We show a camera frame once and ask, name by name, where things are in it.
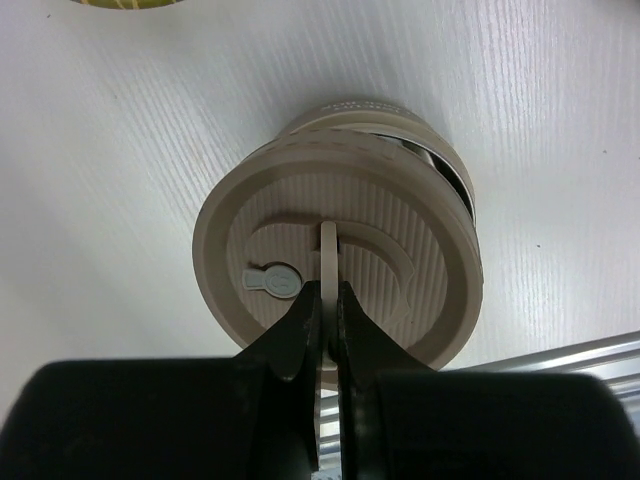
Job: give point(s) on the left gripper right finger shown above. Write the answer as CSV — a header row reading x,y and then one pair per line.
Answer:
x,y
400,419

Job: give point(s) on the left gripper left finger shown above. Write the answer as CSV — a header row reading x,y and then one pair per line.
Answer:
x,y
250,416

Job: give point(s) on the brown smiley lid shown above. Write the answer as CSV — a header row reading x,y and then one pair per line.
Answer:
x,y
371,208

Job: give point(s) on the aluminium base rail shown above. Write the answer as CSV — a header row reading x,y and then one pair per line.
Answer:
x,y
613,360

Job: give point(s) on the left round metal tin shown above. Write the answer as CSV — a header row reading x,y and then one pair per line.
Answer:
x,y
395,125

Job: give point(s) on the round bamboo tray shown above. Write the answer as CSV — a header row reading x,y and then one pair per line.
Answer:
x,y
128,4

